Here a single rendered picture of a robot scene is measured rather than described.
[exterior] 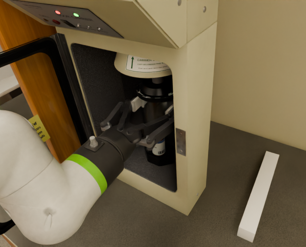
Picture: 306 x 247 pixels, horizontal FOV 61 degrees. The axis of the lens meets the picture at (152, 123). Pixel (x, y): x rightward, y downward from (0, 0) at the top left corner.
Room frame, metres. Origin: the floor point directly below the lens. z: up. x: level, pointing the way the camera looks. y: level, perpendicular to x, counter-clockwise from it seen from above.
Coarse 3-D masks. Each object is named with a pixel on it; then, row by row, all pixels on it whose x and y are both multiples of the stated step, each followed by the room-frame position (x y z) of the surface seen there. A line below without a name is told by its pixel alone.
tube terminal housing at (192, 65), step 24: (192, 0) 0.39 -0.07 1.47; (216, 0) 0.46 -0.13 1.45; (192, 24) 0.39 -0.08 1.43; (216, 24) 0.46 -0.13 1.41; (120, 48) 0.46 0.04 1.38; (144, 48) 0.43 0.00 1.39; (168, 48) 0.40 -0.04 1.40; (192, 48) 0.39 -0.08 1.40; (192, 72) 0.39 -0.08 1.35; (192, 96) 0.39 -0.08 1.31; (192, 120) 0.39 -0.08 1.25; (192, 144) 0.40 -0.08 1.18; (192, 168) 0.40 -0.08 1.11; (144, 192) 0.47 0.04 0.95; (168, 192) 0.41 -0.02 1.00; (192, 192) 0.40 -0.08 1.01
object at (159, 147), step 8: (136, 88) 0.55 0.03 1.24; (144, 96) 0.51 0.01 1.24; (152, 96) 0.50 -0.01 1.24; (160, 96) 0.50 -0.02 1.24; (168, 96) 0.50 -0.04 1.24; (144, 104) 0.52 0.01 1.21; (152, 104) 0.50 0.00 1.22; (160, 104) 0.50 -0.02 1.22; (168, 104) 0.50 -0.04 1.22; (144, 112) 0.52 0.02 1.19; (152, 112) 0.50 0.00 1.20; (160, 112) 0.50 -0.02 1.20; (144, 120) 0.52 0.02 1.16; (152, 120) 0.50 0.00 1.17; (168, 136) 0.50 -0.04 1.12; (160, 144) 0.50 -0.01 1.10; (168, 144) 0.50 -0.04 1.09; (152, 152) 0.51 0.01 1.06; (160, 152) 0.50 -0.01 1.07; (168, 152) 0.50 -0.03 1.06
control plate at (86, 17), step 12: (12, 0) 0.48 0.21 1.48; (36, 12) 0.48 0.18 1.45; (48, 12) 0.45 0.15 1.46; (60, 12) 0.43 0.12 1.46; (72, 12) 0.40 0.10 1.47; (84, 12) 0.38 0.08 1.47; (48, 24) 0.53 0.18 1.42; (60, 24) 0.49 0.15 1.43; (72, 24) 0.46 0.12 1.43; (84, 24) 0.43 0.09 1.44; (96, 24) 0.40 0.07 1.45; (120, 36) 0.41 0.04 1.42
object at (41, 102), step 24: (0, 72) 0.47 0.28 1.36; (24, 72) 0.50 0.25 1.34; (48, 72) 0.53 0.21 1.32; (0, 96) 0.45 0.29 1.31; (24, 96) 0.48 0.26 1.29; (48, 96) 0.52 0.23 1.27; (48, 120) 0.50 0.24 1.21; (48, 144) 0.48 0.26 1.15; (72, 144) 0.52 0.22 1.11; (0, 216) 0.37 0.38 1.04
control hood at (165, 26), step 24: (24, 0) 0.45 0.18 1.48; (48, 0) 0.40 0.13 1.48; (72, 0) 0.36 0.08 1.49; (96, 0) 0.33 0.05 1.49; (120, 0) 0.30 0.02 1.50; (144, 0) 0.30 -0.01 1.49; (168, 0) 0.34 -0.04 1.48; (120, 24) 0.37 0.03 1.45; (144, 24) 0.33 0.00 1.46; (168, 24) 0.34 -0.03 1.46
